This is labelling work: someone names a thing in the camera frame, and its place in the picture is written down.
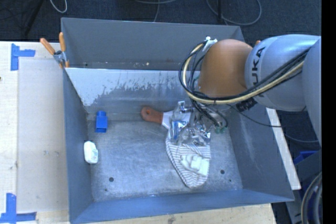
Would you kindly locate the white striped cloth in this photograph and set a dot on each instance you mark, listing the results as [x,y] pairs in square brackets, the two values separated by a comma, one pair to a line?
[193,179]

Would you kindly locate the cream white soft lump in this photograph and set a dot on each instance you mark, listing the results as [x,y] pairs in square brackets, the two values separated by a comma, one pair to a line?
[195,163]

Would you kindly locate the blue plastic block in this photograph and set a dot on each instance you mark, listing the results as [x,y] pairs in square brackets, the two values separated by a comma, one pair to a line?
[101,121]

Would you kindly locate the grey metal bin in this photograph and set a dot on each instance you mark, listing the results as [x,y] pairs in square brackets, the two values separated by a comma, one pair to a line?
[136,154]

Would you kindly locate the small white plastic bottle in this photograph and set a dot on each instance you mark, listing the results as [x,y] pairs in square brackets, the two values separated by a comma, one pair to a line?
[90,152]

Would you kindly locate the shiny silver foil packet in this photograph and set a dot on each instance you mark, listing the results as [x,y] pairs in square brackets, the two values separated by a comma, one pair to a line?
[183,133]

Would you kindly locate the pale wood flat board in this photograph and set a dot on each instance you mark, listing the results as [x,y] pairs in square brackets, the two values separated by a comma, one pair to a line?
[39,118]

